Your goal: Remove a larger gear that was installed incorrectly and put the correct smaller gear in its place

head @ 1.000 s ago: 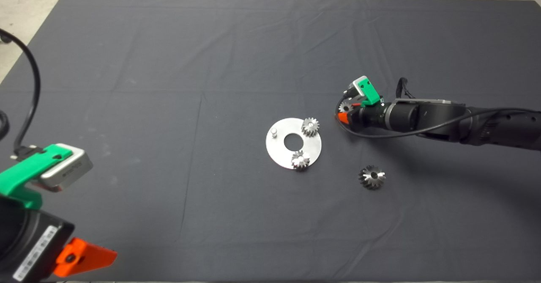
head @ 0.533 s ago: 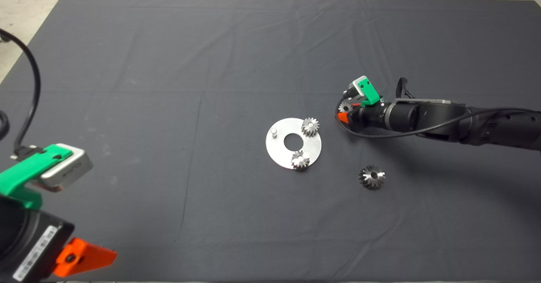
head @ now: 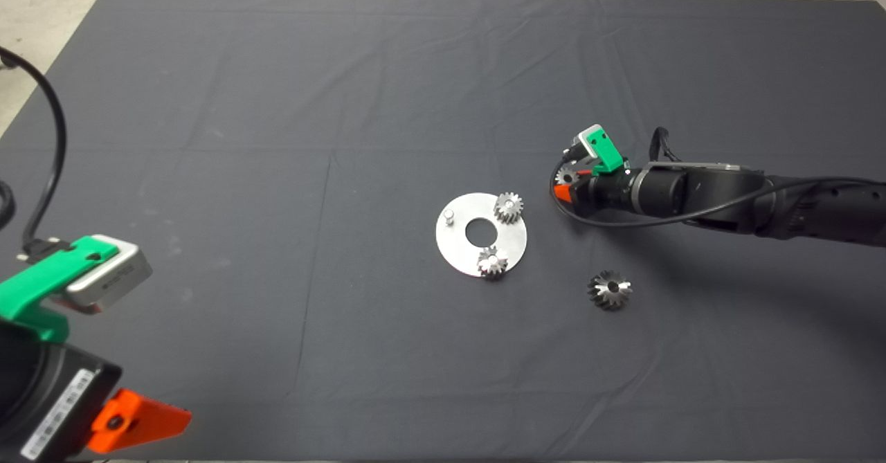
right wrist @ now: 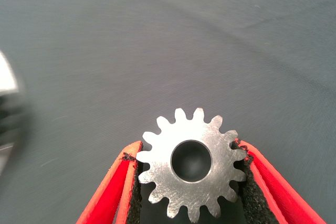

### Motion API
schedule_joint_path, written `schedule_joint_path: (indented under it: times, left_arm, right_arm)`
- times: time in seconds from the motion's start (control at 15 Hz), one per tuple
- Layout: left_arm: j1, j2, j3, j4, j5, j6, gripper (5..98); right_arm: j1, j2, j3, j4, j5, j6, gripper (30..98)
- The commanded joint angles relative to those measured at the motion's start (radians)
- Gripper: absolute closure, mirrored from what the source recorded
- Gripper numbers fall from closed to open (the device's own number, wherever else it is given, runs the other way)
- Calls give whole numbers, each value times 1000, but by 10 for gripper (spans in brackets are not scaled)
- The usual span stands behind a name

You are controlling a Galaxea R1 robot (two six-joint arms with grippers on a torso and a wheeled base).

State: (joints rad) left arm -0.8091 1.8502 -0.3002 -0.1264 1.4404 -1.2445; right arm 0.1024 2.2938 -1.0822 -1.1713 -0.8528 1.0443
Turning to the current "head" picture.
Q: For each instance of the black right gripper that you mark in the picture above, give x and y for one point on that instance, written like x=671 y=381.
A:
x=609 y=192

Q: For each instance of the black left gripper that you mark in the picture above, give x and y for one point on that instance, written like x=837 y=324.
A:
x=41 y=401

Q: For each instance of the small steel gear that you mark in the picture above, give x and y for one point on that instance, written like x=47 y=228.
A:
x=566 y=176
x=508 y=208
x=492 y=264

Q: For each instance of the large steel gear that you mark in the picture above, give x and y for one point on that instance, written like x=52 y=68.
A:
x=603 y=297

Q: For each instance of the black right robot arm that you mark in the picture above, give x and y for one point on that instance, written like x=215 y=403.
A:
x=727 y=193

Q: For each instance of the round metal plate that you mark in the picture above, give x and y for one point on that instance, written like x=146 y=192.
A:
x=516 y=241

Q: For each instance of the dark grey table cloth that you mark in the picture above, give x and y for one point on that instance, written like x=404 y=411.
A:
x=277 y=172

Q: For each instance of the small black floor object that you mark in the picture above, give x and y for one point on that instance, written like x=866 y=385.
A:
x=7 y=61

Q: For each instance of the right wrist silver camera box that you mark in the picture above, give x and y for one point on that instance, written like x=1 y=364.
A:
x=587 y=141

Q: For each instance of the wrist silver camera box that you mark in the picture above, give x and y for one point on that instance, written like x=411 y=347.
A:
x=111 y=279
x=587 y=141

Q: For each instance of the right wrist green camera mount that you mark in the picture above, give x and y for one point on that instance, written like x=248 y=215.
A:
x=609 y=155

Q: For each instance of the wrist green camera mount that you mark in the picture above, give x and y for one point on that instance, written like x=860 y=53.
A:
x=609 y=155
x=41 y=286

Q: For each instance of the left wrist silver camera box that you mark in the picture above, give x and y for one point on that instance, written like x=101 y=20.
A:
x=111 y=279

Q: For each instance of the left wrist green camera mount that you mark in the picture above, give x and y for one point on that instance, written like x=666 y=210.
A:
x=41 y=286

